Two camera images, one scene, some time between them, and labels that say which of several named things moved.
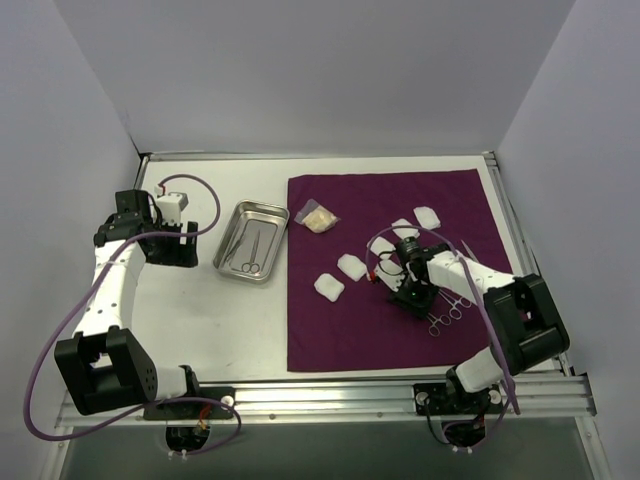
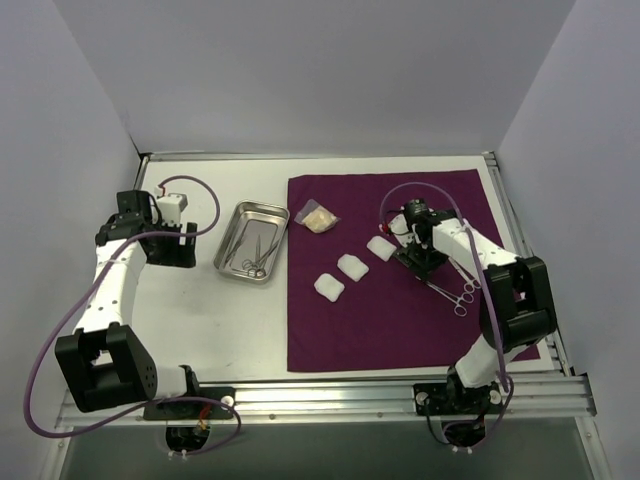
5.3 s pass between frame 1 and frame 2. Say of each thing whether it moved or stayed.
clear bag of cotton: stayed
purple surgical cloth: stayed
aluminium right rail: stayed
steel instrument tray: stayed
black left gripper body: stayed
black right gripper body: moved
